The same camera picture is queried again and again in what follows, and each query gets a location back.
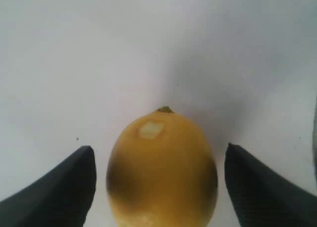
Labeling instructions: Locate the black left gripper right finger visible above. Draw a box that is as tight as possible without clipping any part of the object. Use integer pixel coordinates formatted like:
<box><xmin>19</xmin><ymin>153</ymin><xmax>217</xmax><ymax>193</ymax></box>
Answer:
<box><xmin>224</xmin><ymin>143</ymin><xmax>317</xmax><ymax>227</ymax></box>

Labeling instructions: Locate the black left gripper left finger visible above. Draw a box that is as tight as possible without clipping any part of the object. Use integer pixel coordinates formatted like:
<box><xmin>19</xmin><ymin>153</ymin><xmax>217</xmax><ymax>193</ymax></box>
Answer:
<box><xmin>0</xmin><ymin>146</ymin><xmax>96</xmax><ymax>227</ymax></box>

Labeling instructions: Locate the yellow lemon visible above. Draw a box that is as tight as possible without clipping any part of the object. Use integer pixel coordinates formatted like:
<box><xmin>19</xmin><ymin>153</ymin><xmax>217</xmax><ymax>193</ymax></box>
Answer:
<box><xmin>106</xmin><ymin>106</ymin><xmax>218</xmax><ymax>227</ymax></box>

